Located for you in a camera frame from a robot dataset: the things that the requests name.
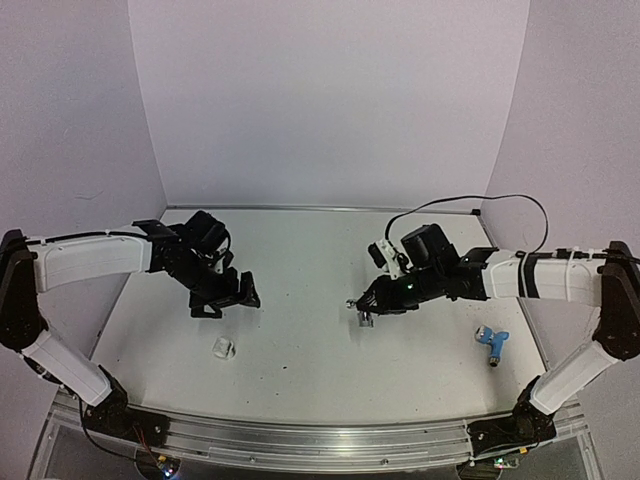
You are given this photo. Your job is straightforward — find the left circuit board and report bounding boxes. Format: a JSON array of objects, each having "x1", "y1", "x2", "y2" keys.
[{"x1": 134, "y1": 450, "x2": 181, "y2": 479}]

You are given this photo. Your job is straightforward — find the right camera black cable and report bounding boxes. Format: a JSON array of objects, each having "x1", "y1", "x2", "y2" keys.
[{"x1": 383, "y1": 194, "x2": 549, "y2": 254}]

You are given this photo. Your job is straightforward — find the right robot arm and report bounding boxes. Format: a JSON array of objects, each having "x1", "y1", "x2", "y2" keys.
[{"x1": 350, "y1": 224, "x2": 639, "y2": 455}]

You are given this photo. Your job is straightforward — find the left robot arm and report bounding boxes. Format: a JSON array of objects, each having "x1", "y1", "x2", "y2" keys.
[{"x1": 1, "y1": 211, "x2": 261, "y2": 446}]

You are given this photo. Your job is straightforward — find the circuit board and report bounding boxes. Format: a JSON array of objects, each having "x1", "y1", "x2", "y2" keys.
[
  {"x1": 134, "y1": 450, "x2": 181, "y2": 479},
  {"x1": 492, "y1": 447, "x2": 530, "y2": 471}
]

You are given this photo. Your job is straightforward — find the blue water faucet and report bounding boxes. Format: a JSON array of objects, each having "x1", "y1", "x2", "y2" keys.
[{"x1": 474, "y1": 325, "x2": 510, "y2": 368}]

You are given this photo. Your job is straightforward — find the right circuit board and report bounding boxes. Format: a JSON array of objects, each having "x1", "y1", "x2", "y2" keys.
[{"x1": 492, "y1": 447, "x2": 530, "y2": 471}]

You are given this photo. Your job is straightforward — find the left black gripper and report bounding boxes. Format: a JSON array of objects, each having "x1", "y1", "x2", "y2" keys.
[{"x1": 165, "y1": 249, "x2": 259, "y2": 319}]

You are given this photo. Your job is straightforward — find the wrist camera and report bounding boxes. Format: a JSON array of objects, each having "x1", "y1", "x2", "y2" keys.
[
  {"x1": 209, "y1": 233, "x2": 234, "y2": 274},
  {"x1": 367, "y1": 239, "x2": 405, "y2": 280}
]

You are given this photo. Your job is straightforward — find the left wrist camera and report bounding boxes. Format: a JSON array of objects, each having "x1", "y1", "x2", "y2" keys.
[{"x1": 209, "y1": 233, "x2": 234, "y2": 274}]

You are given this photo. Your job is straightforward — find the white pipe elbow fitting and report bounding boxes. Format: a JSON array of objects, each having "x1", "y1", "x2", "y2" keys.
[{"x1": 212, "y1": 336, "x2": 236, "y2": 360}]

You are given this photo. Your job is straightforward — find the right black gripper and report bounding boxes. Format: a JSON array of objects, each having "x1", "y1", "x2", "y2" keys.
[{"x1": 356, "y1": 263, "x2": 443, "y2": 316}]

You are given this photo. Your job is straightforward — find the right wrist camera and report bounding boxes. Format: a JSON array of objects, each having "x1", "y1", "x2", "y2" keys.
[{"x1": 367, "y1": 239, "x2": 405, "y2": 280}]

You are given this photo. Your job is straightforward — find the chrome water faucet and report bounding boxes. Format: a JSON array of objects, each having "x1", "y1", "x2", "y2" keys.
[{"x1": 345, "y1": 299, "x2": 374, "y2": 328}]

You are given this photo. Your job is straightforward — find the aluminium front rail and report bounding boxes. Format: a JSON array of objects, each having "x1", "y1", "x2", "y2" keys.
[{"x1": 53, "y1": 394, "x2": 586, "y2": 473}]

